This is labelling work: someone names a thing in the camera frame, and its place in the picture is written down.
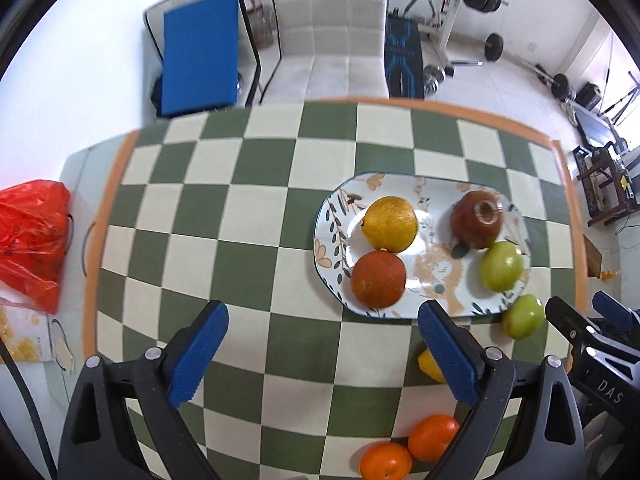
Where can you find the green white checkered tablecloth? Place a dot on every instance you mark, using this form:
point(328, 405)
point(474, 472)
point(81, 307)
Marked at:
point(250, 210)

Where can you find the white weight rack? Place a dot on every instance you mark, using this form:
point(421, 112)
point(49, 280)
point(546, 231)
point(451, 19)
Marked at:
point(450, 15)

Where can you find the white padded chair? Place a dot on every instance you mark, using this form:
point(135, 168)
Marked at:
point(330, 20)

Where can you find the yellow lemon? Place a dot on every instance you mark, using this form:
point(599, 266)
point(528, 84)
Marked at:
point(429, 364)
point(390, 225)

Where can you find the black blue gym bag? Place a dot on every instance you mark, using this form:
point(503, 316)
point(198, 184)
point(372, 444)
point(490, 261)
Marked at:
point(404, 60)

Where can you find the dark red apple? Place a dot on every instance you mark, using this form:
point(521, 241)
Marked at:
point(475, 222)

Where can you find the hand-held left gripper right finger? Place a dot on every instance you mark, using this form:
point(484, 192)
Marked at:
point(448, 355)

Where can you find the yellow lemon on plate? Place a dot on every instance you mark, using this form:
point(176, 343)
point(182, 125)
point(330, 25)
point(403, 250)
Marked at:
point(390, 225)

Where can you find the white snack box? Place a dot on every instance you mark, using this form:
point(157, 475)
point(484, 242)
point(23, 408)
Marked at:
point(25, 335)

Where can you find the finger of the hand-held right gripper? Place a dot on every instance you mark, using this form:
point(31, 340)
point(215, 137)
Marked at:
point(612, 309)
point(567, 320)

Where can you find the red plastic bag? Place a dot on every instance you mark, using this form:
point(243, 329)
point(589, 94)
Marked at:
point(32, 240)

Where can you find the dark red orange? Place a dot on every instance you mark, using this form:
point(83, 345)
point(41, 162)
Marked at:
point(378, 280)

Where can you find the bright orange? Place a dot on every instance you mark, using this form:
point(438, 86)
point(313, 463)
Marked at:
point(385, 462)
point(432, 437)

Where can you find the dark wooden shelf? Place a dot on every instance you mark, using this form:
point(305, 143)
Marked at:
point(607, 185)

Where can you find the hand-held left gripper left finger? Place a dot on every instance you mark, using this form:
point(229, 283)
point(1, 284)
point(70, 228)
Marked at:
point(199, 355)

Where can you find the black exercise machine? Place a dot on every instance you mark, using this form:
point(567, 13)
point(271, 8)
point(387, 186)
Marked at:
point(597, 110)

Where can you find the green apple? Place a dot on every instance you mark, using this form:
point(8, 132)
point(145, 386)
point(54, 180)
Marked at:
point(523, 316)
point(501, 266)

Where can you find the floral patterned oval plate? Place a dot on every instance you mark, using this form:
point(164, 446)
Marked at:
point(435, 272)

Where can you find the barbell with black plates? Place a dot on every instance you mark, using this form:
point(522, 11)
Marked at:
point(547, 77)

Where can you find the chrome dumbbell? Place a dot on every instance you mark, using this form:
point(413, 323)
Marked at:
point(440, 74)

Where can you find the small wooden board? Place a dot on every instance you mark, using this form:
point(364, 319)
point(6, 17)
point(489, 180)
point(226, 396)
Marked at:
point(592, 257)

